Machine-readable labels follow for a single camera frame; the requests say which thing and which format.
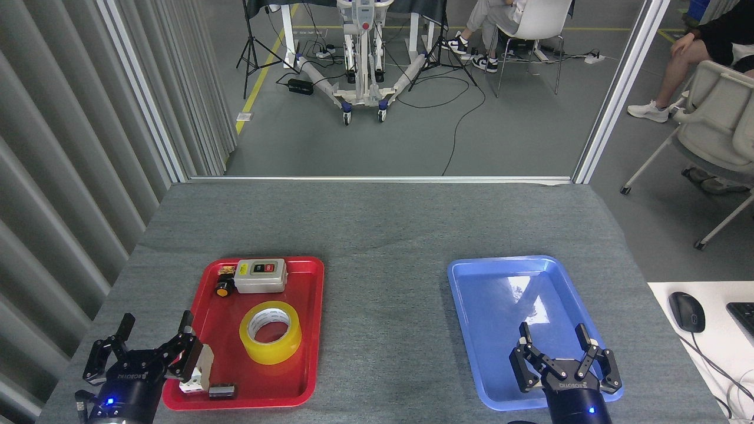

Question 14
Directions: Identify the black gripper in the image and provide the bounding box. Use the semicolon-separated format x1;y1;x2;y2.
510;322;623;424
82;310;204;424

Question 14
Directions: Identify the yellow tape roll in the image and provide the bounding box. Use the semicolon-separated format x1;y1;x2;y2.
239;301;302;365

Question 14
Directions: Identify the white circuit breaker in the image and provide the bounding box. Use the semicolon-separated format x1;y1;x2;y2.
178;343;214;394

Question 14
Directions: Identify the blue plastic tray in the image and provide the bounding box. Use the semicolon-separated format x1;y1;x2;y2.
447;255;624;412

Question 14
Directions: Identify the red plastic tray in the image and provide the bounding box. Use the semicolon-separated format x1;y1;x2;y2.
162;256;325;411

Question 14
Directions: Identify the black computer mouse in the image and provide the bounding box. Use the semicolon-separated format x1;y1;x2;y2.
668;291;706;334

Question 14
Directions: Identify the white side desk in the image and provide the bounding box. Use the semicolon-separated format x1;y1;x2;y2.
648;281;754;420

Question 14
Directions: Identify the black keyboard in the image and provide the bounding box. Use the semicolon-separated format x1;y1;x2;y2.
726;302;754;346

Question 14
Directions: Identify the grey chair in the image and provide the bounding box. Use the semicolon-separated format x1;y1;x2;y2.
620;59;754;251

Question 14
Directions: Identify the white wheeled stand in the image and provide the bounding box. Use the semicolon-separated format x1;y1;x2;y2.
295;0;428;125

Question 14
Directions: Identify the black tripod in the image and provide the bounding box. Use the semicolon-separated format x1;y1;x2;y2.
408;0;479;92
236;0;298;100

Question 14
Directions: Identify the white chair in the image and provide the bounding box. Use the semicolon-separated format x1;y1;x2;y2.
484;0;575;98

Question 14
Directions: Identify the person on white chair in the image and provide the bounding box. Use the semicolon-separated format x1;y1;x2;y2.
442;0;528;74

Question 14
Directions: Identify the person in black top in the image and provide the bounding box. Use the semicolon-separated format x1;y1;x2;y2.
627;0;754;195

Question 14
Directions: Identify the grey push button switch box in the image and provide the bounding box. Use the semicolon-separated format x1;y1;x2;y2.
234;259;289;294

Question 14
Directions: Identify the black mouse cable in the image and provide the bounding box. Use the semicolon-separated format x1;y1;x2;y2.
686;332;754;420

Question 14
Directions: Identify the black floor cable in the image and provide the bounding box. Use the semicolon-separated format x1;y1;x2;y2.
396;35;487;176

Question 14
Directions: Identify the silver frame rail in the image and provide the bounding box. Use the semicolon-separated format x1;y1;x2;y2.
187;175;575;184

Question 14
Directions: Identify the silver frame post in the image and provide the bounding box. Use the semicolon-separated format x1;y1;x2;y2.
97;0;189;183
573;0;672;184

